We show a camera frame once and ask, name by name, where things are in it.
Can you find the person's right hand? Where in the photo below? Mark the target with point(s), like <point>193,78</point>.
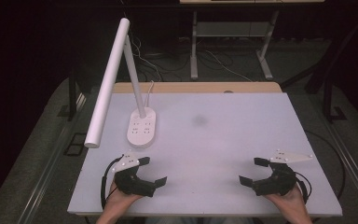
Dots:
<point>290,200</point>

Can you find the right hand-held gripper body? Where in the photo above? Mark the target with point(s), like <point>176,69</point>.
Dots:
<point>279,182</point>

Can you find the black metal stand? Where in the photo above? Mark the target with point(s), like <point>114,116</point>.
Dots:
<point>72,96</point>
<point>327,71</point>

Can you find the white table mat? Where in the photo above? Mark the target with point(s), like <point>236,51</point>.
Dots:
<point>214,155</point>

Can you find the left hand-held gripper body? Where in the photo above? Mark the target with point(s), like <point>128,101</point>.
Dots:
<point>127,183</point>

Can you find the white desk lamp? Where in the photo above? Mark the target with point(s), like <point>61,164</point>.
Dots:
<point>112,71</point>

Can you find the metal floor rail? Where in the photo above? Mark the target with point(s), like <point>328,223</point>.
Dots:
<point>352,161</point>
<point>48,161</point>

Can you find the person's left hand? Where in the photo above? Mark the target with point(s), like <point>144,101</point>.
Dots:
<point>119,199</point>

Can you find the desk with grey metal legs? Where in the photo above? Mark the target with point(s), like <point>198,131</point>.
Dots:
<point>230,29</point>

